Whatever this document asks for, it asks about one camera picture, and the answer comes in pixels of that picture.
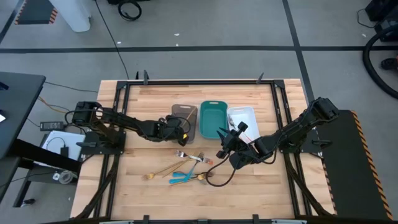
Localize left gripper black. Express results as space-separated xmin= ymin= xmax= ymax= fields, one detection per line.
xmin=154 ymin=114 xmax=190 ymax=147

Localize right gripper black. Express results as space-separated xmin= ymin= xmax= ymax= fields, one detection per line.
xmin=216 ymin=121 xmax=262 ymax=170

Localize teal plastic bin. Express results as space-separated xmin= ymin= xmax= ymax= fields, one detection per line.
xmin=199 ymin=100 xmax=229 ymax=140

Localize grey translucent plastic bin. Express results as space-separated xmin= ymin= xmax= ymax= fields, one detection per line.
xmin=170 ymin=104 xmax=199 ymax=144

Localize white plastic bin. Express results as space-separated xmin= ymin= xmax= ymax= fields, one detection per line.
xmin=226 ymin=106 xmax=261 ymax=144

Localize white paper sheet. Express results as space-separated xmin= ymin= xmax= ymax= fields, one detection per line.
xmin=41 ymin=130 xmax=86 ymax=161

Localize black platform hazard striped edge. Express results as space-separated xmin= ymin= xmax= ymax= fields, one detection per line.
xmin=316 ymin=109 xmax=394 ymax=221

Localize black power adapter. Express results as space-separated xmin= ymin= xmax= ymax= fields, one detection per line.
xmin=39 ymin=121 xmax=65 ymax=132

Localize black desk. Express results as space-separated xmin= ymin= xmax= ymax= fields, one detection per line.
xmin=0 ymin=72 xmax=82 ymax=208

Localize black mat hazard stripes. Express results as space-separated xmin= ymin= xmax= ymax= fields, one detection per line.
xmin=14 ymin=0 xmax=59 ymax=26

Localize black equipment box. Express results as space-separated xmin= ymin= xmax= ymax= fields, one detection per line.
xmin=364 ymin=0 xmax=398 ymax=43

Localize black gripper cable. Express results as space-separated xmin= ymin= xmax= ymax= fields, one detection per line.
xmin=205 ymin=151 xmax=246 ymax=188

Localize black aluminium table frame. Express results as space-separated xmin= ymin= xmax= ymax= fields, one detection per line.
xmin=73 ymin=70 xmax=336 ymax=224

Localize long black floor cable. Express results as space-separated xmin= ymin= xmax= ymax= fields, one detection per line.
xmin=94 ymin=0 xmax=130 ymax=80

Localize coiled black cable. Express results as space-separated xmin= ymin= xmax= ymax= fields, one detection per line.
xmin=117 ymin=0 xmax=143 ymax=22

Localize yellow floor cable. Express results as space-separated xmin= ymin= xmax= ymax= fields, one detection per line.
xmin=37 ymin=95 xmax=68 ymax=114

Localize black corrugated hose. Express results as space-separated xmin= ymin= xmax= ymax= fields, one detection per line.
xmin=362 ymin=24 xmax=398 ymax=100

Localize white post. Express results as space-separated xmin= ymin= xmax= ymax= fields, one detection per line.
xmin=49 ymin=0 xmax=92 ymax=33

